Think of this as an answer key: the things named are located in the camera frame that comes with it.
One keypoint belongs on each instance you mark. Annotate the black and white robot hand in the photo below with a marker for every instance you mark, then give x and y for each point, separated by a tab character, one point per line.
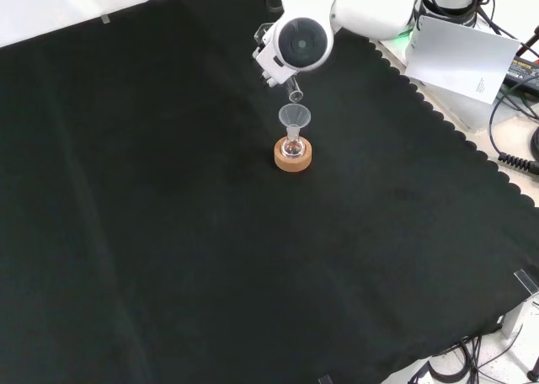
265	60

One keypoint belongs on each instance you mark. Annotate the clear graduated cylinder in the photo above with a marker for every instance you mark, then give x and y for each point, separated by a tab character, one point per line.
295	90

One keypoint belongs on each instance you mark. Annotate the clear round-bottom flask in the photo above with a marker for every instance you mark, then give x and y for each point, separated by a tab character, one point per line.
293	148

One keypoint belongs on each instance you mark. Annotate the clear plastic funnel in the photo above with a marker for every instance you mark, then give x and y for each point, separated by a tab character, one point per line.
295	115

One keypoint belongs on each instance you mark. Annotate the clear tape piece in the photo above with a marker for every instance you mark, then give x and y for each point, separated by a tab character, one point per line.
105	19
526	281
326	380

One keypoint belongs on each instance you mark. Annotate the black bench cloth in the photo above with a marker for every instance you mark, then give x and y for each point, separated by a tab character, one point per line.
168	198

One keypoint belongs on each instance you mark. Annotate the pale board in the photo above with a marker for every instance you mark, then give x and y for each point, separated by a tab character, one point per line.
459	60

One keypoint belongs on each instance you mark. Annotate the black power adapter yellow label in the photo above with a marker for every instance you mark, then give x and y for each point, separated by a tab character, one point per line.
524	74

